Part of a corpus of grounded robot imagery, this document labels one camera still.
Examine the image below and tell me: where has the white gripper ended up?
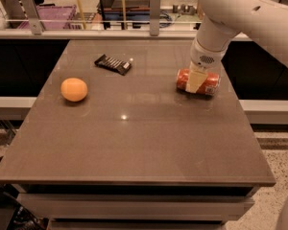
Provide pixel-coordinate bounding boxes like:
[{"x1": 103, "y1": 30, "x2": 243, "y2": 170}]
[{"x1": 185, "y1": 37, "x2": 228, "y2": 93}]

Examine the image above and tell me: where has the red coke can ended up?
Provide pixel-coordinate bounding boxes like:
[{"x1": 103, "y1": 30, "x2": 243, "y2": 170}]
[{"x1": 176, "y1": 69, "x2": 221, "y2": 96}]

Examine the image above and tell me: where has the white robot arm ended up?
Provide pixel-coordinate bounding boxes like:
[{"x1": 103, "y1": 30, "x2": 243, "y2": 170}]
[{"x1": 186, "y1": 0, "x2": 288, "y2": 93}]

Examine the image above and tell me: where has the black snack bar packet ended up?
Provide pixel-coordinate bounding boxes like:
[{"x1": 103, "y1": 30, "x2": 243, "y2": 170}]
[{"x1": 94, "y1": 55, "x2": 132, "y2": 76}]

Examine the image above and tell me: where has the orange fruit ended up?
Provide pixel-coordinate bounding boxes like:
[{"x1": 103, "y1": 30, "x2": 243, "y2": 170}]
[{"x1": 60, "y1": 78, "x2": 88, "y2": 102}]

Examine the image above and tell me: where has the glass railing with metal posts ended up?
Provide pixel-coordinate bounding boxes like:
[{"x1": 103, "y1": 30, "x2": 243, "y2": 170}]
[{"x1": 0, "y1": 0, "x2": 204, "y2": 39}]

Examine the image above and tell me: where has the purple plastic crate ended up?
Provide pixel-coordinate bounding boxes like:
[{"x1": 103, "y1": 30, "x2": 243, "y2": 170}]
[{"x1": 16, "y1": 4, "x2": 79, "y2": 31}]

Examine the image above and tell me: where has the grey drawer cabinet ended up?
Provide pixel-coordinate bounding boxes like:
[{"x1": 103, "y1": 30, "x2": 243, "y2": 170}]
[{"x1": 17, "y1": 193, "x2": 253, "y2": 225}]

